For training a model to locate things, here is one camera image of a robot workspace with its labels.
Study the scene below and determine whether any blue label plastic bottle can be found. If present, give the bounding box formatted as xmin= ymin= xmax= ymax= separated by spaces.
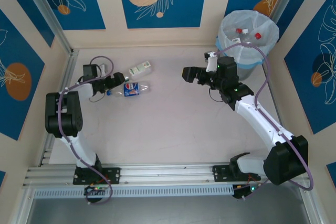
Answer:
xmin=106 ymin=81 xmax=152 ymax=98

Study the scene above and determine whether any clear ribbed plastic bottle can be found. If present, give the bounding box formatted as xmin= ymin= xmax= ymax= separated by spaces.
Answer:
xmin=241 ymin=28 xmax=254 ymax=44

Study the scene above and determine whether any grey trash bin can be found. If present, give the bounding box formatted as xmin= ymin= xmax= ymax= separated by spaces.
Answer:
xmin=233 ymin=60 xmax=260 ymax=81

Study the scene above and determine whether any trash bin with white bag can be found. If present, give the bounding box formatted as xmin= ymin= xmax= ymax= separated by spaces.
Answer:
xmin=215 ymin=9 xmax=280 ymax=66

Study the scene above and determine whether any small white green carton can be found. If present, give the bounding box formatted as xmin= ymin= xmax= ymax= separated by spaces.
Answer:
xmin=128 ymin=60 xmax=153 ymax=78

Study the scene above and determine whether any left controller board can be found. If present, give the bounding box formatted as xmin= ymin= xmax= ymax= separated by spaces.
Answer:
xmin=84 ymin=185 xmax=108 ymax=196

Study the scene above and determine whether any controller board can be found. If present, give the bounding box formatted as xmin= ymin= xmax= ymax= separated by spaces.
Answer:
xmin=232 ymin=183 xmax=263 ymax=200
xmin=84 ymin=185 xmax=108 ymax=196

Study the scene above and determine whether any right controller board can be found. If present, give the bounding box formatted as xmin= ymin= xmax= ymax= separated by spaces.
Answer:
xmin=232 ymin=183 xmax=263 ymax=200

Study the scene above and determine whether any grey metal panel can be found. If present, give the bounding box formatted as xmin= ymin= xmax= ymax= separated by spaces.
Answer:
xmin=26 ymin=197 xmax=308 ymax=224

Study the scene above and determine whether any left thin black wire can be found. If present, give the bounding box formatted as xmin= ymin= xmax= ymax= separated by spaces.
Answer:
xmin=88 ymin=92 xmax=106 ymax=103

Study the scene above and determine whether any thin black wire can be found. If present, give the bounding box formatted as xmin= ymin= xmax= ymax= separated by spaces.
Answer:
xmin=209 ymin=87 xmax=224 ymax=103
xmin=88 ymin=92 xmax=106 ymax=103

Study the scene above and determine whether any right thin black wire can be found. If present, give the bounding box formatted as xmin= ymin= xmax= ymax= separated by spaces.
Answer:
xmin=209 ymin=87 xmax=224 ymax=103

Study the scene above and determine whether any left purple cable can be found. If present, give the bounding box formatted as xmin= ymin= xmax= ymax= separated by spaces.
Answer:
xmin=58 ymin=55 xmax=114 ymax=205

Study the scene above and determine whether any purple cable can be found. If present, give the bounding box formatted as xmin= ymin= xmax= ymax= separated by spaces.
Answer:
xmin=58 ymin=55 xmax=114 ymax=205
xmin=213 ymin=42 xmax=315 ymax=201

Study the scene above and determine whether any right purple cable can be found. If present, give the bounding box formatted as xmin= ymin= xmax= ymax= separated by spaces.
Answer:
xmin=213 ymin=42 xmax=315 ymax=201

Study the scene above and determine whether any aluminium side rail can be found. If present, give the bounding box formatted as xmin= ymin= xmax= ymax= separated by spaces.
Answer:
xmin=262 ymin=63 xmax=288 ymax=137
xmin=38 ymin=49 xmax=80 ymax=167

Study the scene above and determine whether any left black mount plate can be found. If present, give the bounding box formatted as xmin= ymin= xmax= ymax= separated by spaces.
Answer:
xmin=73 ymin=167 xmax=121 ymax=185

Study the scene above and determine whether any black mount plate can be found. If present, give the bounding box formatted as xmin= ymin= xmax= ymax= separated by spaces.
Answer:
xmin=212 ymin=165 xmax=263 ymax=183
xmin=73 ymin=167 xmax=121 ymax=185

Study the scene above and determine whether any right black mount plate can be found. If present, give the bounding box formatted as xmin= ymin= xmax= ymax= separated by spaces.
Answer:
xmin=212 ymin=165 xmax=263 ymax=183

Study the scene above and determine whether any long aluminium base rail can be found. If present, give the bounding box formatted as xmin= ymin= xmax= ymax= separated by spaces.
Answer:
xmin=22 ymin=163 xmax=312 ymax=188

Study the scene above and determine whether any grey slotted cable duct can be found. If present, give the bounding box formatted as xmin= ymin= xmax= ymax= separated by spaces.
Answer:
xmin=34 ymin=185 xmax=234 ymax=198

